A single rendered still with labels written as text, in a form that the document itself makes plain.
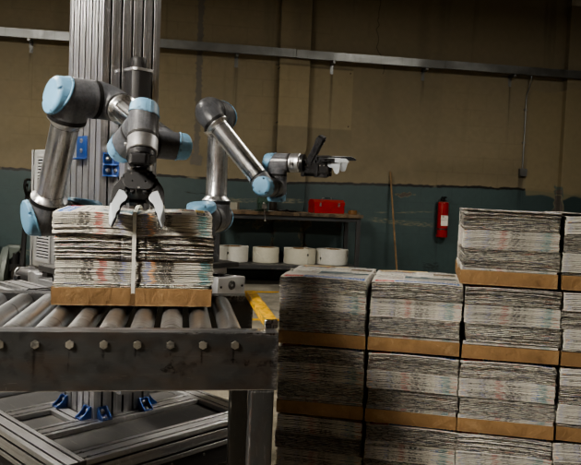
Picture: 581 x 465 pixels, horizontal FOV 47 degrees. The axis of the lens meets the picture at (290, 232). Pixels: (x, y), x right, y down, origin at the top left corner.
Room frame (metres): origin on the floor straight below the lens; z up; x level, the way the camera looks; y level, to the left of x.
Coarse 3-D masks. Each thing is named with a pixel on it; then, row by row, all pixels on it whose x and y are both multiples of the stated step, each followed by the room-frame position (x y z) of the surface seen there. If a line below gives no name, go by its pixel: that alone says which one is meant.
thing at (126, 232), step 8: (128, 216) 1.59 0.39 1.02; (136, 216) 1.60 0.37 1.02; (144, 216) 1.60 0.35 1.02; (128, 224) 1.59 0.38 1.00; (136, 224) 1.60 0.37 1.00; (144, 224) 1.60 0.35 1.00; (128, 232) 1.59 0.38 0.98; (136, 232) 1.60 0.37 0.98; (144, 232) 1.60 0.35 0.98; (128, 240) 1.60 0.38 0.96; (136, 240) 1.60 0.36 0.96; (144, 240) 1.60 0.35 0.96; (128, 248) 1.59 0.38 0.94; (136, 248) 1.60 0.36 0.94; (144, 248) 1.60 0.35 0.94; (128, 256) 1.59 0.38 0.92; (136, 256) 1.60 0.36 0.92; (144, 256) 1.60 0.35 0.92; (128, 264) 1.60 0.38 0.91; (136, 264) 1.60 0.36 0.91; (144, 264) 1.60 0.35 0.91; (128, 272) 1.60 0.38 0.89; (136, 272) 1.60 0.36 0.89; (144, 272) 1.60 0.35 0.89; (128, 280) 1.60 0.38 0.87; (136, 280) 1.60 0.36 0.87; (144, 280) 1.60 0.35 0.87
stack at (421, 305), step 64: (320, 320) 2.15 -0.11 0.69; (384, 320) 2.11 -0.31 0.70; (448, 320) 2.07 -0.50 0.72; (512, 320) 2.04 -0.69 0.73; (576, 320) 2.00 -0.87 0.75; (320, 384) 2.15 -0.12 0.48; (384, 384) 2.11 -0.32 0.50; (448, 384) 2.07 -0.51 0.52; (512, 384) 2.02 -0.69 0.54; (576, 384) 2.00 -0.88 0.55; (320, 448) 2.15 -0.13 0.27; (384, 448) 2.11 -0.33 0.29; (448, 448) 2.07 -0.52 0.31; (512, 448) 2.03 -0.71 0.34; (576, 448) 1.99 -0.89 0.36
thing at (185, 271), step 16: (176, 224) 1.61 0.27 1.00; (192, 224) 1.61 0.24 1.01; (208, 224) 1.62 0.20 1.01; (160, 240) 1.61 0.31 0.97; (176, 240) 1.62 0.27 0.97; (192, 240) 1.62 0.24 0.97; (208, 240) 1.62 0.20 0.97; (160, 256) 1.60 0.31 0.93; (176, 256) 1.61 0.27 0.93; (192, 256) 1.62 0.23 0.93; (208, 256) 1.62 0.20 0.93; (160, 272) 1.61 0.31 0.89; (176, 272) 1.62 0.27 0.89; (192, 272) 1.62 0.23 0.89; (208, 272) 1.63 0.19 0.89; (160, 288) 1.61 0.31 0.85; (176, 288) 1.62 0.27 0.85; (192, 288) 1.62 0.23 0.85; (208, 288) 1.63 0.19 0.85
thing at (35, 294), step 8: (8, 296) 1.76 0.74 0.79; (32, 296) 1.77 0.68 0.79; (40, 296) 1.78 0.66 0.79; (216, 296) 1.85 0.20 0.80; (224, 296) 1.86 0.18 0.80; (232, 296) 1.86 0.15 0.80; (240, 296) 1.86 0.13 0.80; (232, 304) 1.86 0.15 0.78; (240, 304) 1.86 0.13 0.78; (248, 304) 1.87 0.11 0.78; (160, 312) 1.83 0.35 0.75; (184, 312) 1.84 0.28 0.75; (208, 312) 1.85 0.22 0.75; (240, 312) 1.86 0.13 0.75; (248, 312) 1.87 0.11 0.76; (72, 320) 1.79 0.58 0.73; (128, 320) 1.81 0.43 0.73; (160, 320) 1.83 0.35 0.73; (184, 320) 1.84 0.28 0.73; (240, 320) 1.86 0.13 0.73; (248, 320) 1.87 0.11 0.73
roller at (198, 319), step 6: (192, 312) 1.62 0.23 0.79; (198, 312) 1.58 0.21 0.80; (204, 312) 1.60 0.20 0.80; (192, 318) 1.54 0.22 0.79; (198, 318) 1.50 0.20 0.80; (204, 318) 1.51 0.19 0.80; (192, 324) 1.48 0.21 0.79; (198, 324) 1.44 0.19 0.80; (204, 324) 1.44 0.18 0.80; (210, 324) 1.51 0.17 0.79
